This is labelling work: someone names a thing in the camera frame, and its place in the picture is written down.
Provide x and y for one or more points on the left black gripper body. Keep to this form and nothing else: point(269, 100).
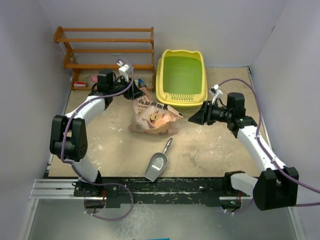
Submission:
point(129, 94)

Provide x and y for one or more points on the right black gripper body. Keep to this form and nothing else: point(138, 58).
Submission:
point(212, 111)

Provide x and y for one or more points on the pink cat litter bag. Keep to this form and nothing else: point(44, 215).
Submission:
point(154, 118)

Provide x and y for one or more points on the silver metal scoop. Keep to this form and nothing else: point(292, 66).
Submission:
point(157, 163)

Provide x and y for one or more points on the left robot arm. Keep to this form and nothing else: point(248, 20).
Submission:
point(68, 139)

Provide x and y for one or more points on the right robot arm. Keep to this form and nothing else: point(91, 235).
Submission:
point(276, 185)

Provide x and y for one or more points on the yellow green litter box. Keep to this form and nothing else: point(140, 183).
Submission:
point(181, 79)

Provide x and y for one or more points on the red white small box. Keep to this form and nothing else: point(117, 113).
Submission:
point(79, 84)

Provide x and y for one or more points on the blue grey bottle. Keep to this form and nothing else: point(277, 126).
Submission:
point(141, 83)

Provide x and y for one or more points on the pink small package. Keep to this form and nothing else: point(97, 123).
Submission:
point(94, 79)

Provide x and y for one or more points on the brown wooden shelf rack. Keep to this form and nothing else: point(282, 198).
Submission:
point(70, 62)

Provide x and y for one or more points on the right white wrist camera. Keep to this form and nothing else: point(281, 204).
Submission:
point(216, 93)

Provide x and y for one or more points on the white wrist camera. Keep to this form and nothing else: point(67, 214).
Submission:
point(124, 71)
point(216, 93)

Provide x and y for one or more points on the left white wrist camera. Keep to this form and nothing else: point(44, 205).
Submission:
point(124, 71)

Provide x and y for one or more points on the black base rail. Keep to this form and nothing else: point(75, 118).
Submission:
point(208, 191)

